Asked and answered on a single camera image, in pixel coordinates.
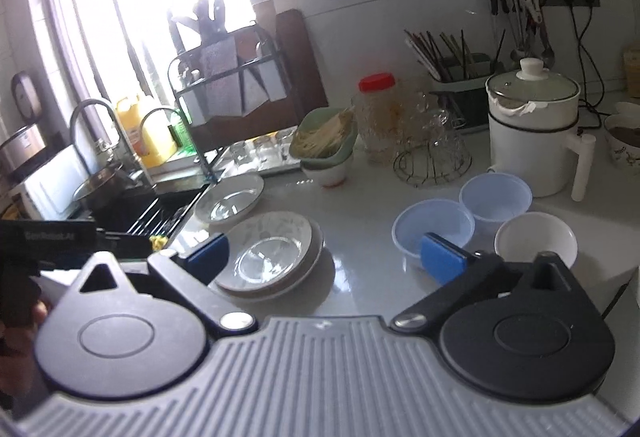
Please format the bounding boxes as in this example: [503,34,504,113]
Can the steel tray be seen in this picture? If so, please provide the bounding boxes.
[210,130,302,178]

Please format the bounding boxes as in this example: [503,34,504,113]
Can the steel pot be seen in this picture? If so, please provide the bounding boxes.
[74,164,146,213]

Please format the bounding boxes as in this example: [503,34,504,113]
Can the glass pot lid white knob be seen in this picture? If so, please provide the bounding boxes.
[487,58,581,110]

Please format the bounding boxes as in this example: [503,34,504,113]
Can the blue plastic bowl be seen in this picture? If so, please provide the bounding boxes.
[391,198,476,270]
[459,172,532,238]

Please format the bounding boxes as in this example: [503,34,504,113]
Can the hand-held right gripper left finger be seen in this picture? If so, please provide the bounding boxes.
[67,233,258,338]

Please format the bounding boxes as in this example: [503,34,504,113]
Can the white plate with dark rim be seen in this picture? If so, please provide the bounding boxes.
[194,172,265,225]

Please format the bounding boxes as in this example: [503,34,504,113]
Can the green basket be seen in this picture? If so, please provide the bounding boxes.
[289,106,358,168]

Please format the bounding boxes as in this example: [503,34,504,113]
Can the black knife rack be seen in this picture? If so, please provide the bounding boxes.
[167,0,288,153]

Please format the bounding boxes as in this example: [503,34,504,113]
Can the green bottle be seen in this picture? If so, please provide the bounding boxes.
[169,110,196,155]

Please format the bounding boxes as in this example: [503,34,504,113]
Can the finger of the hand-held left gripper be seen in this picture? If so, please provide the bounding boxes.
[104,229,152,261]

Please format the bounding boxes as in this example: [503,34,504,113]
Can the hanging kitchen utensils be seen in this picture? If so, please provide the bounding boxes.
[487,0,556,68]

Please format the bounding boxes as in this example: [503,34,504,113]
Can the white electric cooking pot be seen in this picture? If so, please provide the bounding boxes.
[486,87,597,202]

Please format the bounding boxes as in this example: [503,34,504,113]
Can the black sink drain rack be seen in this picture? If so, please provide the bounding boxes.
[125,184,211,238]

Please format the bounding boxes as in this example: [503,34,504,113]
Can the white plastic board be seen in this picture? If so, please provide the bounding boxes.
[20,144,97,223]

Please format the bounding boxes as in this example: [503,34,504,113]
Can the person's left hand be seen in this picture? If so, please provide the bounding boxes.
[0,304,51,393]

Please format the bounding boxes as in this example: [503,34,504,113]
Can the black power cable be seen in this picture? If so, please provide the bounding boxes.
[567,4,608,130]

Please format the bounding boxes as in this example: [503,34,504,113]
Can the dark round wall object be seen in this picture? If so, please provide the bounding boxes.
[11,71,37,118]

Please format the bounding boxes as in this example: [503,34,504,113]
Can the rice cooker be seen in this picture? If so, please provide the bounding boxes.
[0,122,48,182]

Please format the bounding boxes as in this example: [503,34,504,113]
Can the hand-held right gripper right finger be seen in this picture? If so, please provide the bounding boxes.
[390,233,575,334]

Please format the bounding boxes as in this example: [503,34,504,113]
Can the yellow oil bottle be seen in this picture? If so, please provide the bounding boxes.
[139,107,178,168]
[116,94,151,158]

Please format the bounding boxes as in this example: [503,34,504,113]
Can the small white bowl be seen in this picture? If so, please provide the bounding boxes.
[301,152,355,188]

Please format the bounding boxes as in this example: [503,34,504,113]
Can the patterned ceramic bowl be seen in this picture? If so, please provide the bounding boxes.
[603,112,640,175]

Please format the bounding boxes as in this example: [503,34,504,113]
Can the plastic jar red lid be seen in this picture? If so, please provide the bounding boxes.
[356,73,401,165]

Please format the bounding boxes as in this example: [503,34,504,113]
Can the chopstick holder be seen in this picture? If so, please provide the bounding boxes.
[427,52,493,132]

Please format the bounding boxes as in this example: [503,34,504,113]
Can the chrome faucet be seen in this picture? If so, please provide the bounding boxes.
[69,98,142,179]

